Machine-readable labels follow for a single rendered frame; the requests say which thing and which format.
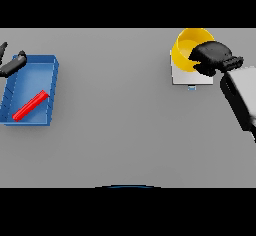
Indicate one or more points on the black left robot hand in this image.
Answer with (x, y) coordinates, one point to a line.
(12, 65)

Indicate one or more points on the yellow bowl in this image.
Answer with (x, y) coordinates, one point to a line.
(184, 48)

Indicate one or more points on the blue tray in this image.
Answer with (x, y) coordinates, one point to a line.
(27, 86)

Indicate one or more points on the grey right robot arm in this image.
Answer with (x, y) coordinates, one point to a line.
(240, 95)

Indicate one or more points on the red beaker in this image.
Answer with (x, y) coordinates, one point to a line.
(30, 106)

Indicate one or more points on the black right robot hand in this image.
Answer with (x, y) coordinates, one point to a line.
(213, 56)

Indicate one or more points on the pale square measuring scale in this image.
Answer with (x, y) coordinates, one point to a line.
(186, 77)

